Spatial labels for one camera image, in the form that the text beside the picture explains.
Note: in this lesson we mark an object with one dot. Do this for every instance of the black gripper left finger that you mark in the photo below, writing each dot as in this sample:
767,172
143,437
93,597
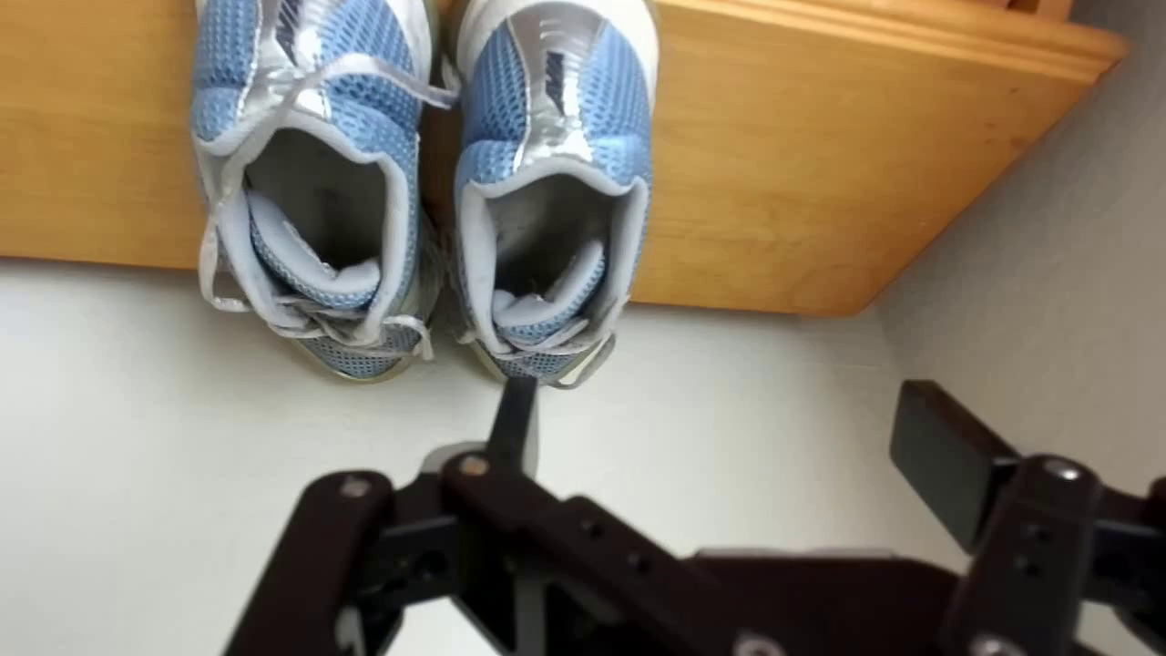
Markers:
401,550

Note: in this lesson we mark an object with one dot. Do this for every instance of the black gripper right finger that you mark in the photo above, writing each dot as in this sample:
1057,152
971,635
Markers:
1043,550

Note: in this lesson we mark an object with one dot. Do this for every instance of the light blue mesh sneaker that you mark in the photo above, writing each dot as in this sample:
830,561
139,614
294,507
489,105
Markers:
314,168
552,185

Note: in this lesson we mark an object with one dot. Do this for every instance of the wooden roll-top desk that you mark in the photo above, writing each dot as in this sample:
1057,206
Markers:
787,147

